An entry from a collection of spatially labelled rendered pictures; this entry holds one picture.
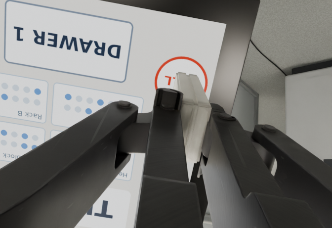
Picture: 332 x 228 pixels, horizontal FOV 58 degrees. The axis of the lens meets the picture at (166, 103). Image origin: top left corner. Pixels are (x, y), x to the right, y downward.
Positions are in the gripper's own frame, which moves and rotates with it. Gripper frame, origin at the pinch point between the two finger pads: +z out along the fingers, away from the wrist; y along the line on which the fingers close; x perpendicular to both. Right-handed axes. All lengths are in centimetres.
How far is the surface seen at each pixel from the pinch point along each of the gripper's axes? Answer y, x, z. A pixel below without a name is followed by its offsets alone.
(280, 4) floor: 53, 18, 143
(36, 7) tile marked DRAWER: -11.4, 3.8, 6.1
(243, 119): 66, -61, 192
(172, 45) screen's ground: -1.3, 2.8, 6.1
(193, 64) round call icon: 0.6, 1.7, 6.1
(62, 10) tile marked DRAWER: -9.6, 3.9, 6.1
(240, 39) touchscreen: 3.6, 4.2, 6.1
